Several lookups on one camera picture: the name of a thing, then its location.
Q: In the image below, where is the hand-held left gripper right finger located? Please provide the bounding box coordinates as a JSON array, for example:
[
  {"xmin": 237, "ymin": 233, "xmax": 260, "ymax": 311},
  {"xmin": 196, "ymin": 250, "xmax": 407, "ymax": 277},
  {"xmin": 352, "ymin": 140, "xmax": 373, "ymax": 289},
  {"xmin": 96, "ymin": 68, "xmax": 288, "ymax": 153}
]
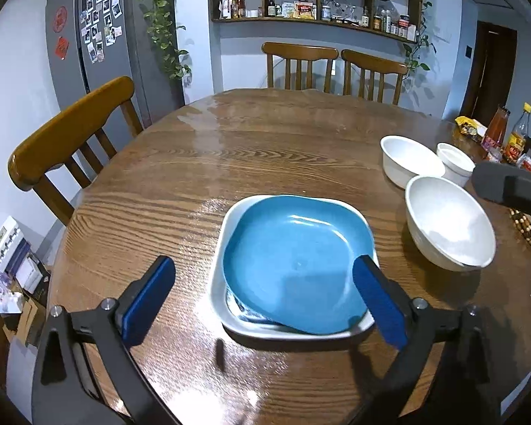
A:
[{"xmin": 352, "ymin": 254, "xmax": 501, "ymax": 425}]

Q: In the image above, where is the yellow cap bottle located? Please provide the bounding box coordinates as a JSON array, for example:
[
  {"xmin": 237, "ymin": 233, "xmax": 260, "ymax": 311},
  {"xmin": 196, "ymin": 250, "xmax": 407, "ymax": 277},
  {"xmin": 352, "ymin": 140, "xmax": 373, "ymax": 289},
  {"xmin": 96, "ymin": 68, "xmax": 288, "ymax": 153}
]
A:
[{"xmin": 504, "ymin": 103, "xmax": 531, "ymax": 166}]

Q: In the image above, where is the large white bowl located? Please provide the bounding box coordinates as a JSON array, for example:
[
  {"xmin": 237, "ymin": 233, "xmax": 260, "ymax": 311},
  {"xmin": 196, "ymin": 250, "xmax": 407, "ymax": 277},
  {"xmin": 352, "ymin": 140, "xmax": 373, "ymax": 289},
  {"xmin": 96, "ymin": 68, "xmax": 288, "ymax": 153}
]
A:
[{"xmin": 405, "ymin": 175, "xmax": 497, "ymax": 272}]

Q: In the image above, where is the white square plate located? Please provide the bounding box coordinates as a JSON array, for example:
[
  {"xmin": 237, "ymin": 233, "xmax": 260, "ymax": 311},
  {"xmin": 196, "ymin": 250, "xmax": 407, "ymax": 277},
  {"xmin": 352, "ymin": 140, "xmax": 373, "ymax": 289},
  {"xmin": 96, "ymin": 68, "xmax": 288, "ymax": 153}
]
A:
[{"xmin": 210, "ymin": 194, "xmax": 379, "ymax": 341}]

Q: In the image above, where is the blue plate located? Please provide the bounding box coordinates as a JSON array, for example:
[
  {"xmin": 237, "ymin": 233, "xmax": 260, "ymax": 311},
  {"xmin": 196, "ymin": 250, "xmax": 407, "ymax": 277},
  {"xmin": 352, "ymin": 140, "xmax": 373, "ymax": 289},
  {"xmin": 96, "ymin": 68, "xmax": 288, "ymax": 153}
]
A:
[{"xmin": 222, "ymin": 195, "xmax": 379, "ymax": 336}]

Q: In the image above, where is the cluster of fridge photo magnets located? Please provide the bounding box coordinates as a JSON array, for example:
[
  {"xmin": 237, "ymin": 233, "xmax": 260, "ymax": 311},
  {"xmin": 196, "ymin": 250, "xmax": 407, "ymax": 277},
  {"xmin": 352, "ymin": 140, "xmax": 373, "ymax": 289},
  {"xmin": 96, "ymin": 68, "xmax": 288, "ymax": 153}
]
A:
[{"xmin": 79, "ymin": 0, "xmax": 125, "ymax": 65}]

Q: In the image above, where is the medium white bowl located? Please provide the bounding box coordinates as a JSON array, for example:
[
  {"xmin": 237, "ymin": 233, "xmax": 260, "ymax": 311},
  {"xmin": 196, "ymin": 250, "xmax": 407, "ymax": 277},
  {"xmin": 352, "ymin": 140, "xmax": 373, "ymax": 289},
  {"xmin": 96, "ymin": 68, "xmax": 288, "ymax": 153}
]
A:
[{"xmin": 379, "ymin": 135, "xmax": 446, "ymax": 189}]

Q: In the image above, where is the grey refrigerator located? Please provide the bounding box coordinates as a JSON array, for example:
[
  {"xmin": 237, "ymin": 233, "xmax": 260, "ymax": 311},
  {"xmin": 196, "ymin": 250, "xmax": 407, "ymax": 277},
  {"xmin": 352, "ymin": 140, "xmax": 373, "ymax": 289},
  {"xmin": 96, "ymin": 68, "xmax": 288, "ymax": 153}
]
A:
[{"xmin": 44, "ymin": 0, "xmax": 180, "ymax": 129}]

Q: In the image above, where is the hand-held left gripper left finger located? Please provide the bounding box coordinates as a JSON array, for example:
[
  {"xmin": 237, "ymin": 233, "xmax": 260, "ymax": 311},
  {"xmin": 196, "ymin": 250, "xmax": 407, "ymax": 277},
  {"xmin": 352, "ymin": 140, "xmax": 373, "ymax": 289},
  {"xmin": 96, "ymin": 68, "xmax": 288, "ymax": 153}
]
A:
[{"xmin": 31, "ymin": 254, "xmax": 178, "ymax": 425}]

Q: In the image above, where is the white tissue pack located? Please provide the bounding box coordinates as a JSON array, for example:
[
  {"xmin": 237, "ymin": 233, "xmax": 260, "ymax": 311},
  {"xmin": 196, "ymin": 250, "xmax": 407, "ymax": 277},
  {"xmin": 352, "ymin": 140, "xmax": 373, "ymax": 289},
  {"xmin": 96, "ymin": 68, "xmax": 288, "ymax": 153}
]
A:
[{"xmin": 0, "ymin": 292, "xmax": 25, "ymax": 315}]

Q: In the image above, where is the small white bowl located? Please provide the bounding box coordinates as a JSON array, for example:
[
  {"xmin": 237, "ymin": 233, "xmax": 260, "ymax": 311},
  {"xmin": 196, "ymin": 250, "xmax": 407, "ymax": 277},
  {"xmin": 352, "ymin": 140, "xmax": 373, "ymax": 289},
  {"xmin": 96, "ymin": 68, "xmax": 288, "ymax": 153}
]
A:
[{"xmin": 436, "ymin": 142, "xmax": 476, "ymax": 188}]

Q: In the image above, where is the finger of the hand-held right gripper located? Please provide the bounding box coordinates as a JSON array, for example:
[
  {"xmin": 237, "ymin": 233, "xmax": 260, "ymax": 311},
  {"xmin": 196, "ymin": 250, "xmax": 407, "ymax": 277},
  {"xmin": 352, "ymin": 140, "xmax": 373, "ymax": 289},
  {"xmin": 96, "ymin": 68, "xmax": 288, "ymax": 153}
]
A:
[{"xmin": 471, "ymin": 161, "xmax": 531, "ymax": 222}]

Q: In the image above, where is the long trailing ivy plant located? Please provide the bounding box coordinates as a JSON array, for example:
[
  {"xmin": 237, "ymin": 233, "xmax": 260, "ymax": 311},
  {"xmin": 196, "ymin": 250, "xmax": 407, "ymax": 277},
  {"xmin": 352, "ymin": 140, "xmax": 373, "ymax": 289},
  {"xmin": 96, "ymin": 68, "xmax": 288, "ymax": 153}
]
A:
[{"xmin": 135, "ymin": 0, "xmax": 193, "ymax": 85}]

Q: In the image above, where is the red sauce bottle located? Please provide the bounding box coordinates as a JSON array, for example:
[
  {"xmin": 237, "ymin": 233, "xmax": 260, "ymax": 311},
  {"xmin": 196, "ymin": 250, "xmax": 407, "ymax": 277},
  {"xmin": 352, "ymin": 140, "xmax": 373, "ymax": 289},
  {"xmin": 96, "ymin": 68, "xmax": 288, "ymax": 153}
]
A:
[{"xmin": 481, "ymin": 105, "xmax": 512, "ymax": 160}]

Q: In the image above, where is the row of shelf bottles and jars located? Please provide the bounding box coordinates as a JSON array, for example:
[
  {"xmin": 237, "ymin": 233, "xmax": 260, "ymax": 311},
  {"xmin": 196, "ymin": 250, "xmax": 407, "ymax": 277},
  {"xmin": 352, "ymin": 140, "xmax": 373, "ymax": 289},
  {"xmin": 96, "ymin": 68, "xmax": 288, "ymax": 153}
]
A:
[{"xmin": 223, "ymin": 0, "xmax": 419, "ymax": 40}]

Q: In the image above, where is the dark wooden door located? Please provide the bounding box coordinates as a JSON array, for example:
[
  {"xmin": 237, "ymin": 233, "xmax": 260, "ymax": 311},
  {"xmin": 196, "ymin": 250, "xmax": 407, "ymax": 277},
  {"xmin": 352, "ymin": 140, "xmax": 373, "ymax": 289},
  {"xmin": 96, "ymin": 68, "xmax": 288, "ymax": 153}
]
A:
[{"xmin": 460, "ymin": 21, "xmax": 518, "ymax": 120}]

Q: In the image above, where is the wooden beaded trivet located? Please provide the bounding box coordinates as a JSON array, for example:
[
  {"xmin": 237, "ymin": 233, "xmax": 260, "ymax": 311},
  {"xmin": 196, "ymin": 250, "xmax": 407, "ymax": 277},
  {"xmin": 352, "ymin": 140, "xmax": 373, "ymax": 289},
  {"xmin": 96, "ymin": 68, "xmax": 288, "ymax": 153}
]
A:
[{"xmin": 509, "ymin": 208, "xmax": 531, "ymax": 251}]

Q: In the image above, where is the thin trailing ivy plant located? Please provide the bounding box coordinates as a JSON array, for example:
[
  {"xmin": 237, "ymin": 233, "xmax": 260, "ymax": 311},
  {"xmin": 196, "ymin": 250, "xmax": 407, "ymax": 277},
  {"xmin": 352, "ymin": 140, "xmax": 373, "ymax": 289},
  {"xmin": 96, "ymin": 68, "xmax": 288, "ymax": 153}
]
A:
[{"xmin": 402, "ymin": 0, "xmax": 436, "ymax": 85}]

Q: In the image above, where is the wooden wall shelf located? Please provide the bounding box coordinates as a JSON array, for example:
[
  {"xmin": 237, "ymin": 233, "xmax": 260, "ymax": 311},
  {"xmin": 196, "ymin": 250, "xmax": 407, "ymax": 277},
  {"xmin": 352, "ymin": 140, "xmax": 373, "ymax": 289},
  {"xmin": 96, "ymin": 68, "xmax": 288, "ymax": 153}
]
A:
[{"xmin": 208, "ymin": 0, "xmax": 426, "ymax": 45}]

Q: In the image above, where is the yellow snack packet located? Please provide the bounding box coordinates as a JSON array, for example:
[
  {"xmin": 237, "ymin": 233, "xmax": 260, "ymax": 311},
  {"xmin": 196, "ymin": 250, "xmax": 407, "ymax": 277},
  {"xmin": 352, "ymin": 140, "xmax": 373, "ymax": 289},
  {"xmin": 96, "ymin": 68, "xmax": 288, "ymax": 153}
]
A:
[{"xmin": 455, "ymin": 116, "xmax": 487, "ymax": 142}]

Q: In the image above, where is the white striped box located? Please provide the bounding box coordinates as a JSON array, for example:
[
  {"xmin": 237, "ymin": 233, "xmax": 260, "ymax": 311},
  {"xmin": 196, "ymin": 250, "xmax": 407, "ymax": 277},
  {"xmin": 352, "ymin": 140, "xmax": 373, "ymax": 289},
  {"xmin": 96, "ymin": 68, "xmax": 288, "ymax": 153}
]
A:
[{"xmin": 0, "ymin": 215, "xmax": 32, "ymax": 275}]

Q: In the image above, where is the wooden chair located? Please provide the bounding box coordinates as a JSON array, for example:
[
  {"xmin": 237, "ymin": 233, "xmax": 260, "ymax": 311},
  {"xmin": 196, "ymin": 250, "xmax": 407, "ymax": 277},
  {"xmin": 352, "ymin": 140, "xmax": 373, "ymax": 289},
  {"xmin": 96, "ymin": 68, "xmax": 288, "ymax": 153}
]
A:
[
  {"xmin": 261, "ymin": 42, "xmax": 339, "ymax": 91},
  {"xmin": 7, "ymin": 76, "xmax": 144, "ymax": 226},
  {"xmin": 341, "ymin": 50, "xmax": 409, "ymax": 106}
]

